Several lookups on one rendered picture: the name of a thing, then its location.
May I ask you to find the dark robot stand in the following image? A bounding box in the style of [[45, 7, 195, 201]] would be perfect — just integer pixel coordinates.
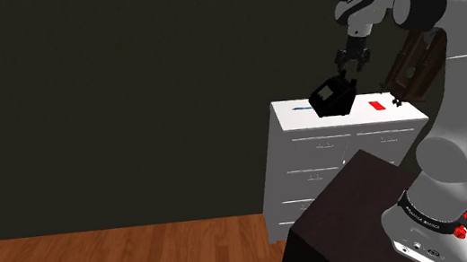
[[262, 136, 467, 262]]

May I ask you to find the red flat card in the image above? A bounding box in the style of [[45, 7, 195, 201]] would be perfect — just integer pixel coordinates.
[[366, 99, 387, 113]]

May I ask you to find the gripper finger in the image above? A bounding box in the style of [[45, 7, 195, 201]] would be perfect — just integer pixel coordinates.
[[349, 48, 375, 75], [333, 48, 351, 80]]

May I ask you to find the black box with grey window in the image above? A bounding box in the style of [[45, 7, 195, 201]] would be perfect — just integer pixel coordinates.
[[305, 72, 362, 120]]

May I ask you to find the brown leather bag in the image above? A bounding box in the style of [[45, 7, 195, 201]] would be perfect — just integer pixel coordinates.
[[374, 26, 455, 109]]

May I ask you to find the white chest of drawers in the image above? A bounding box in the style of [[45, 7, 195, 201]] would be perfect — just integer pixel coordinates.
[[251, 83, 443, 246]]

